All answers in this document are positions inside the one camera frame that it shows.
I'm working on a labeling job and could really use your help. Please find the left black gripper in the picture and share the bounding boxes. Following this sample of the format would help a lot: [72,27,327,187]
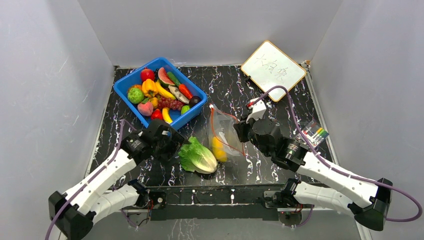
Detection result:
[153,128,191,167]

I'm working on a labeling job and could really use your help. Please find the green toy lettuce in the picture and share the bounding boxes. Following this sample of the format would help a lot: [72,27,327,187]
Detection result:
[178,136,218,174]

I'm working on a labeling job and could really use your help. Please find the clear zip top bag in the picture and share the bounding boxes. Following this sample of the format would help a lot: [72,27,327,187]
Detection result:
[207,104,246,161]

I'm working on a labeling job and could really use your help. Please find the yellow toy mango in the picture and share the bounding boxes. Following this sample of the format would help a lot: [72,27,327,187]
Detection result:
[211,136,228,163]

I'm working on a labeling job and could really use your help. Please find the dark toy plum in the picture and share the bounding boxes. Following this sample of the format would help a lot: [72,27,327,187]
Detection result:
[188,96,202,108]

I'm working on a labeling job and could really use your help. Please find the green toy custard apple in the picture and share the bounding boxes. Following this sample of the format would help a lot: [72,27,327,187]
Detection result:
[127,87,145,105]

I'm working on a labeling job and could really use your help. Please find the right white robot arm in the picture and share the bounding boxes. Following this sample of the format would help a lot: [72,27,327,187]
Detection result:
[233,119,393,231]

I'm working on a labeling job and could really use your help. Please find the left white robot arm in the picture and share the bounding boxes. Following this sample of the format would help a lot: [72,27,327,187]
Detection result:
[44,119,189,240]

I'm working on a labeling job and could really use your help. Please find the small yellow toy banana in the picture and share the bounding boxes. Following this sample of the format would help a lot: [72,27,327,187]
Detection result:
[161,107,173,124]

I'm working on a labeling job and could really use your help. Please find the small green toy lime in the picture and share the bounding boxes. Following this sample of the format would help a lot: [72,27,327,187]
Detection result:
[180,105,191,115]

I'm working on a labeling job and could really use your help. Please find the toy peach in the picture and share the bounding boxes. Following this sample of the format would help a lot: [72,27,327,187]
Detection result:
[137,101,154,117]

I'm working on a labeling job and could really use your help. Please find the toy purple grapes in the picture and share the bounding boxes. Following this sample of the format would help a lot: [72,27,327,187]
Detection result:
[157,96,185,111]

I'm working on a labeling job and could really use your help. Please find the pack of coloured markers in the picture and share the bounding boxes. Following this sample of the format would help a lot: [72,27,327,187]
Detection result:
[301,120,329,149]

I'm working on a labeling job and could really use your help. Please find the toy mushroom slice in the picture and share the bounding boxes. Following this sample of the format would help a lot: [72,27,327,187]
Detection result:
[168,85,189,105]

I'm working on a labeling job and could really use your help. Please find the yellow toy bell pepper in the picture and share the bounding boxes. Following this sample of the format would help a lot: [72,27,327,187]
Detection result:
[141,78,158,98]

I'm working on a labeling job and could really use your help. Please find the toy carrot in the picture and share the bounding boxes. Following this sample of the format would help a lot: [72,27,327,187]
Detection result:
[178,83,193,100]

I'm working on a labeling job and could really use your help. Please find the toy watermelon slice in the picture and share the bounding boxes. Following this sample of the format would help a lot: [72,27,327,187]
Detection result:
[157,67,176,88]

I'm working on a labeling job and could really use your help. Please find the green toy cucumber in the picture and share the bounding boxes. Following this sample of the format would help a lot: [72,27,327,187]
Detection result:
[167,71,181,87]

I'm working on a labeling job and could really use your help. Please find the white dry-erase board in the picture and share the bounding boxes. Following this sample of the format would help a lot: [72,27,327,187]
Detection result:
[240,40,307,92]

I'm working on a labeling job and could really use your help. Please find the blue plastic bin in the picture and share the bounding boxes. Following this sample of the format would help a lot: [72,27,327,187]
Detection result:
[113,57,208,130]

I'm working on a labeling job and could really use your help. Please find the red toy pomegranate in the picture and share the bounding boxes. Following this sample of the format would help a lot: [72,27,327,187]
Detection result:
[140,67,156,83]

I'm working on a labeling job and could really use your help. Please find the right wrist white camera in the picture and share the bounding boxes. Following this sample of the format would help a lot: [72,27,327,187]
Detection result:
[245,98,267,123]

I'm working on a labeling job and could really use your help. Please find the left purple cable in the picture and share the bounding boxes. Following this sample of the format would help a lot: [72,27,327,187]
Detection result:
[44,119,140,240]

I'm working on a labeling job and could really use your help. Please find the purple cable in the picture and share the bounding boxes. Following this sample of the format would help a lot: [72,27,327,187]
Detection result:
[44,119,140,240]
[247,85,424,223]

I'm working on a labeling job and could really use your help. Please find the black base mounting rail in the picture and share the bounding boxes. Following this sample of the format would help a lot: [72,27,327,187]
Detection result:
[66,182,335,222]

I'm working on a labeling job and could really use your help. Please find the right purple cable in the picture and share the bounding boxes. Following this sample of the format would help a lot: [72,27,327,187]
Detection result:
[247,85,424,223]

